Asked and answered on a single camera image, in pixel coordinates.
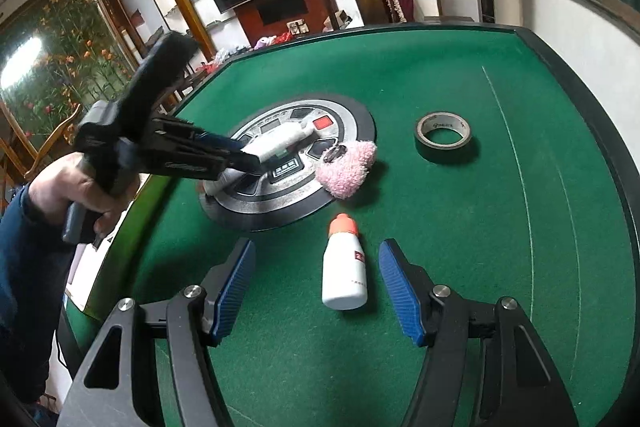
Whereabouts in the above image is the wooden armchair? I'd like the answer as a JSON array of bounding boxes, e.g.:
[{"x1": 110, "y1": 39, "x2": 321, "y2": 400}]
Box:
[{"x1": 23, "y1": 104, "x2": 82, "y2": 182}]

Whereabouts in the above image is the white dropper bottle orange cap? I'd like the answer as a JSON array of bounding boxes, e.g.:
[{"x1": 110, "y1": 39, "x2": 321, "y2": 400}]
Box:
[{"x1": 321, "y1": 213, "x2": 368, "y2": 311}]

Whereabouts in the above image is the blue sleeved left forearm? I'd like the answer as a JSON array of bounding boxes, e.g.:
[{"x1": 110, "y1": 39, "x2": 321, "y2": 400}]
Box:
[{"x1": 1, "y1": 187, "x2": 75, "y2": 404}]

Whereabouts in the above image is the person's left hand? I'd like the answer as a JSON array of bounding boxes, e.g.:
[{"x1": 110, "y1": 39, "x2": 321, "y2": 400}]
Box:
[{"x1": 28, "y1": 152, "x2": 140, "y2": 237}]

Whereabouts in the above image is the gold-rimmed white storage box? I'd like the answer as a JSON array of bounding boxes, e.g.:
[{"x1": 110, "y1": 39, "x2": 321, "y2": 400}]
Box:
[{"x1": 62, "y1": 171, "x2": 177, "y2": 320}]

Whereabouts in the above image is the black tape roll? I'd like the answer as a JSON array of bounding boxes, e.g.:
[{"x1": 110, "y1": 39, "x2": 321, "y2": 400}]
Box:
[{"x1": 413, "y1": 112, "x2": 473, "y2": 160}]

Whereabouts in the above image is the pink fluffy heart keychain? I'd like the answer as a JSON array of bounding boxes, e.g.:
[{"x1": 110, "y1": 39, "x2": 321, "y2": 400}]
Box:
[{"x1": 314, "y1": 141, "x2": 378, "y2": 199}]

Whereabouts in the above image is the long white blue orange box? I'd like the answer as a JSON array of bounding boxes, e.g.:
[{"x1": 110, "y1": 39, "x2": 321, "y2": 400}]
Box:
[{"x1": 202, "y1": 123, "x2": 317, "y2": 198}]

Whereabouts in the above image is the red wooden tv cabinet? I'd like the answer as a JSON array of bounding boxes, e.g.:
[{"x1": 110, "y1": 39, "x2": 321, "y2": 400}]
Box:
[{"x1": 233, "y1": 0, "x2": 330, "y2": 46}]

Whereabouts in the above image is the round silver table centre panel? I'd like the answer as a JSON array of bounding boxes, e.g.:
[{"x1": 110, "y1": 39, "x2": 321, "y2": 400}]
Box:
[{"x1": 200, "y1": 93, "x2": 376, "y2": 232}]

